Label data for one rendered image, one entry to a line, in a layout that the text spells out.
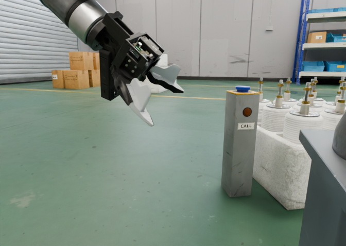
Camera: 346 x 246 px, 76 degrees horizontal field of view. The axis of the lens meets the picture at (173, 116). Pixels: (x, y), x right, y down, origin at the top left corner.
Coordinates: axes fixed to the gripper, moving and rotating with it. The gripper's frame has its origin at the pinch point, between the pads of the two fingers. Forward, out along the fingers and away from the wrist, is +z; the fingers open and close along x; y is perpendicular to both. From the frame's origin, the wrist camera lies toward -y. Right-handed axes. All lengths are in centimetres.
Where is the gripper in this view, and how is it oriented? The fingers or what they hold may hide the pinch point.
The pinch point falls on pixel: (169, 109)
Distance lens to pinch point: 45.7
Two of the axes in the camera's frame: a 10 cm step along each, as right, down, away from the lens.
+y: 5.7, -5.4, -6.2
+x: 4.0, -4.8, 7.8
